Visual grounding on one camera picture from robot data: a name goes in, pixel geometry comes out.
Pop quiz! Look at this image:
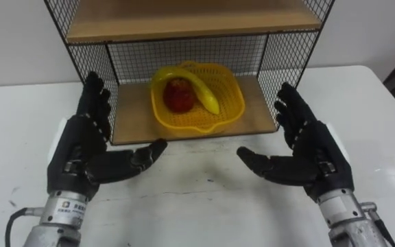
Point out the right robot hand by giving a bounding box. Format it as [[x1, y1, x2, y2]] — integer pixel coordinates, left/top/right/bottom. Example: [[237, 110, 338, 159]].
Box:
[[236, 82, 355, 202]]

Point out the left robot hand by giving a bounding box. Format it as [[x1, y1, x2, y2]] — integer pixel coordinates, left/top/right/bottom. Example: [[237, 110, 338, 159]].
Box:
[[46, 71, 169, 202]]

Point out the yellow plastic basket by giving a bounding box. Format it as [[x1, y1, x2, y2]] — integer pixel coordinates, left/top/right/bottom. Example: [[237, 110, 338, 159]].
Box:
[[149, 60, 246, 135]]

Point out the red apple soft toy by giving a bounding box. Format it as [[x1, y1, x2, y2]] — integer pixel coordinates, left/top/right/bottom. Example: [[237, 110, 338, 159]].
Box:
[[163, 78, 197, 115]]

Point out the white table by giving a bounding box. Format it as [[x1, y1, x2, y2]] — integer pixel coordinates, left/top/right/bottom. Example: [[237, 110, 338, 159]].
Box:
[[0, 64, 395, 247]]

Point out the yellow banana soft toy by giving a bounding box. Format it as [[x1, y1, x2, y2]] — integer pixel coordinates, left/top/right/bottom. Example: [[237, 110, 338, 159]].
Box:
[[150, 66, 221, 116]]

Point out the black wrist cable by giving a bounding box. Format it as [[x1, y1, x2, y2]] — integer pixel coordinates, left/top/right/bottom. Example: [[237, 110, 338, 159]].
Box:
[[4, 207, 44, 247], [360, 202, 395, 247]]

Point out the wire mesh wooden shelf rack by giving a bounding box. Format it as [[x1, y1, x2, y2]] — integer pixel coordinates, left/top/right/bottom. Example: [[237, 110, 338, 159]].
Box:
[[43, 0, 335, 146]]

